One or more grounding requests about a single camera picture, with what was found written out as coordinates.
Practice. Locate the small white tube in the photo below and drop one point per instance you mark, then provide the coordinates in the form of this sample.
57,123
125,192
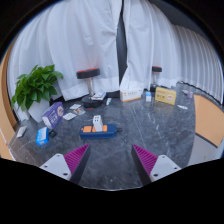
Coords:
182,107
108,101

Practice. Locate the black red-topped stool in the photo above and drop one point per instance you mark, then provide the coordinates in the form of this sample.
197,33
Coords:
156,69
88,73

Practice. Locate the small purple bottle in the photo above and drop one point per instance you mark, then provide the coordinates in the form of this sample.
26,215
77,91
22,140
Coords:
190,95

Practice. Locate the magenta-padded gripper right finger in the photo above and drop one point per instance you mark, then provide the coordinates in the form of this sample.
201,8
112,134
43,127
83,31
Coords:
155,168

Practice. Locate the white booklet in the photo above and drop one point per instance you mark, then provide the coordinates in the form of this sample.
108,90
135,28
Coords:
98,96

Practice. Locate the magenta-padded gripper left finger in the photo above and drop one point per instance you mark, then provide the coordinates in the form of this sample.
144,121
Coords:
68,166

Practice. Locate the white orange carton box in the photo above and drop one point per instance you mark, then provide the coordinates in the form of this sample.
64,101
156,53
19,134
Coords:
130,95

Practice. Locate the purple cardboard box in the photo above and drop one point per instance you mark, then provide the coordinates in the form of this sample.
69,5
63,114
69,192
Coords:
53,115

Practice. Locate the small blue white box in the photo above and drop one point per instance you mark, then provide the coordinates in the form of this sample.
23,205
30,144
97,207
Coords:
148,96

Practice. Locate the small black round object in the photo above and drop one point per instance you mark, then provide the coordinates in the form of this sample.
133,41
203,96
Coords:
52,134

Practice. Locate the white curtain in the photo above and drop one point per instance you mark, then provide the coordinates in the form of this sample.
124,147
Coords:
150,40
83,40

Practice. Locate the yellow cardboard box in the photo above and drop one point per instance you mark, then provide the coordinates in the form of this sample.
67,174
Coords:
165,96

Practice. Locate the white charger block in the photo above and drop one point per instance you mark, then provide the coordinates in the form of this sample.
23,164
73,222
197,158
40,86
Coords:
98,124

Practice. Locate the small white packet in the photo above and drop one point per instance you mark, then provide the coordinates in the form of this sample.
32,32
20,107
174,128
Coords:
185,91

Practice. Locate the green potted plant white pot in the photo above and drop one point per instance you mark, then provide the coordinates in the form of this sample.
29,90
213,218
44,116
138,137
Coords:
35,86

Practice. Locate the flat printed packet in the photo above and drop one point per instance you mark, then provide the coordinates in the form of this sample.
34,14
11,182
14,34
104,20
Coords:
79,111

